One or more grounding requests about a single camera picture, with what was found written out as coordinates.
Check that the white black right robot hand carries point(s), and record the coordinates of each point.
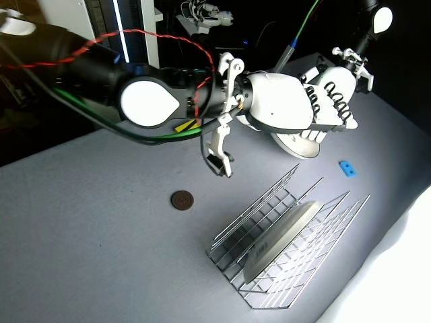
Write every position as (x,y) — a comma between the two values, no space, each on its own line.
(279,101)

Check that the white round ceramic plate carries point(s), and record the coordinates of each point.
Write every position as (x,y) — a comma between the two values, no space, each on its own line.
(299,148)
(279,242)

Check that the white device on background shelf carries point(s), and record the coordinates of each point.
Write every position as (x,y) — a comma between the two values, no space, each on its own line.
(205,17)

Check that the small blue plastic block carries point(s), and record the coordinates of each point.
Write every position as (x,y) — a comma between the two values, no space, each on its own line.
(347,168)

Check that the small yellow block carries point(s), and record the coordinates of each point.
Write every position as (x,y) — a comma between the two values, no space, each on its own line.
(183,128)

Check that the round brown chocolate cookie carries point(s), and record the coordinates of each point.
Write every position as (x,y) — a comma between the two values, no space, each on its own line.
(182,200)

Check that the white robot torso column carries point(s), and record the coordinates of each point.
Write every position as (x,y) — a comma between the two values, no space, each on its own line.
(77,20)

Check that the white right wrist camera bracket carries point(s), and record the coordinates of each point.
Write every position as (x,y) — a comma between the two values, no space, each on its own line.
(230,72)

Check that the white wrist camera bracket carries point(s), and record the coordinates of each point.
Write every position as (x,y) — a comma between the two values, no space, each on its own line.
(362,72)
(230,72)

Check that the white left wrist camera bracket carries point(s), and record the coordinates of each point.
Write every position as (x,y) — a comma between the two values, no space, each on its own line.
(362,72)

